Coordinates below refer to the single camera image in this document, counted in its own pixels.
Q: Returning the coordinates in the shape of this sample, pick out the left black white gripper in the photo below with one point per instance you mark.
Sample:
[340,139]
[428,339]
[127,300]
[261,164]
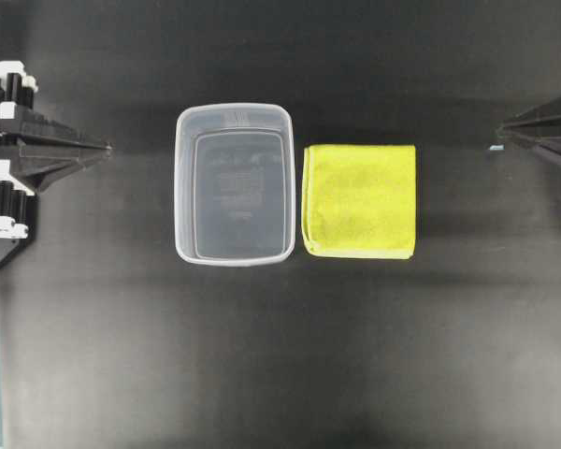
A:
[29,169]

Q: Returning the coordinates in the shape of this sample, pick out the clear plastic container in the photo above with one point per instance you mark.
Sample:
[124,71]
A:
[234,185]

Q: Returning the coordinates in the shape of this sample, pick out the yellow folded towel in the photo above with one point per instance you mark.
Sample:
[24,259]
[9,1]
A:
[359,201]

